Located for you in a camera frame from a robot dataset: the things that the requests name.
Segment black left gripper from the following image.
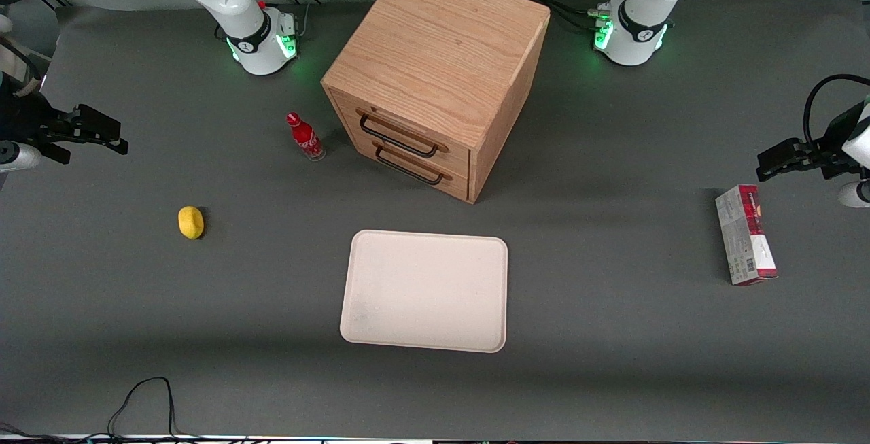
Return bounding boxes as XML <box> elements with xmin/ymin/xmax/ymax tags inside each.
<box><xmin>756</xmin><ymin>105</ymin><xmax>868</xmax><ymax>183</ymax></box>

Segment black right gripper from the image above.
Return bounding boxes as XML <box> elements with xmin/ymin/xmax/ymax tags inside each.
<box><xmin>0</xmin><ymin>71</ymin><xmax>129</xmax><ymax>157</ymax></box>

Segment red coke bottle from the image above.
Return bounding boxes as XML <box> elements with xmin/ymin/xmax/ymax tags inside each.
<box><xmin>285</xmin><ymin>112</ymin><xmax>326</xmax><ymax>162</ymax></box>

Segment cream plastic tray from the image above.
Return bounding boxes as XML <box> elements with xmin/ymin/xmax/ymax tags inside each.
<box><xmin>340</xmin><ymin>230</ymin><xmax>509</xmax><ymax>354</ymax></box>

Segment grey and red carton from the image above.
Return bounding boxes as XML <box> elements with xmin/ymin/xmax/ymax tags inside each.
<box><xmin>715</xmin><ymin>184</ymin><xmax>779</xmax><ymax>286</ymax></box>

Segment yellow lemon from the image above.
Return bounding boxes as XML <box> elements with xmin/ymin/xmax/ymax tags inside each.
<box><xmin>178</xmin><ymin>206</ymin><xmax>205</xmax><ymax>240</ymax></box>

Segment wooden drawer front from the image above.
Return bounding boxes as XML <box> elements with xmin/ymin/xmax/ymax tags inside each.
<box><xmin>353</xmin><ymin>133</ymin><xmax>470</xmax><ymax>201</ymax></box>
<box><xmin>336</xmin><ymin>92</ymin><xmax>472</xmax><ymax>177</ymax></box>

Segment oak wooden drawer cabinet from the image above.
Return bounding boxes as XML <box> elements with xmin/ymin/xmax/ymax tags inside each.
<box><xmin>321</xmin><ymin>0</ymin><xmax>551</xmax><ymax>205</ymax></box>

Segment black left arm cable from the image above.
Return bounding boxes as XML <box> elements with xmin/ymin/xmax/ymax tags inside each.
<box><xmin>803</xmin><ymin>74</ymin><xmax>870</xmax><ymax>149</ymax></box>

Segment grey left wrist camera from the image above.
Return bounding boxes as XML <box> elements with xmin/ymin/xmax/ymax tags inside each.
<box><xmin>838</xmin><ymin>181</ymin><xmax>870</xmax><ymax>209</ymax></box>

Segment black left arm base cables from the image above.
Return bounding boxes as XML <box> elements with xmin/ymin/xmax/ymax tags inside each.
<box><xmin>519</xmin><ymin>0</ymin><xmax>612</xmax><ymax>33</ymax></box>

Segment thin black looped cable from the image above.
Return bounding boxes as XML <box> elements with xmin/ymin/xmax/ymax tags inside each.
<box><xmin>0</xmin><ymin>376</ymin><xmax>273</xmax><ymax>444</ymax></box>

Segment black metal drawer handle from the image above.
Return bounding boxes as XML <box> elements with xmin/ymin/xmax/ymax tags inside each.
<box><xmin>358</xmin><ymin>112</ymin><xmax>450</xmax><ymax>159</ymax></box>
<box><xmin>374</xmin><ymin>143</ymin><xmax>453</xmax><ymax>186</ymax></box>

